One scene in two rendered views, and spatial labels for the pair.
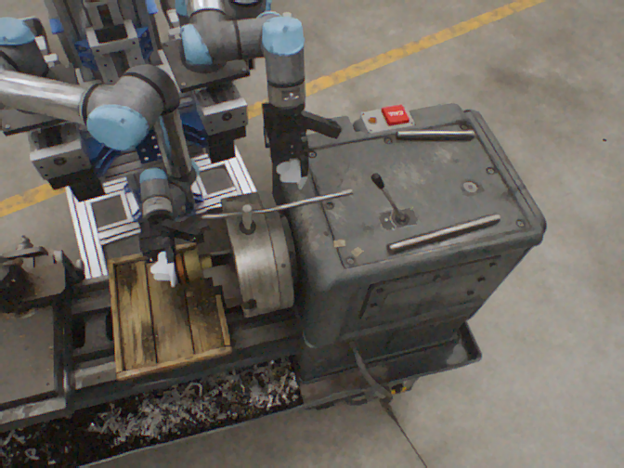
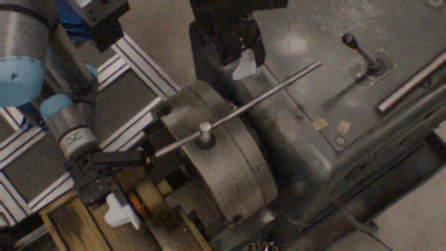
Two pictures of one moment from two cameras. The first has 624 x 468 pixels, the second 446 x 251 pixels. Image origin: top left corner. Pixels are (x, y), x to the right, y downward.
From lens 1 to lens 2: 0.34 m
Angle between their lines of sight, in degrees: 11
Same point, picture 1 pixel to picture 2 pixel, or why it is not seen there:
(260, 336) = (240, 233)
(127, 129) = (23, 83)
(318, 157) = not seen: hidden behind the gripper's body
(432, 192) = (395, 22)
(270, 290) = (253, 198)
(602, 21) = not seen: outside the picture
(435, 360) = (408, 174)
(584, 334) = not seen: outside the picture
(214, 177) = (91, 50)
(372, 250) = (360, 118)
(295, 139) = (245, 30)
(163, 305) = (124, 240)
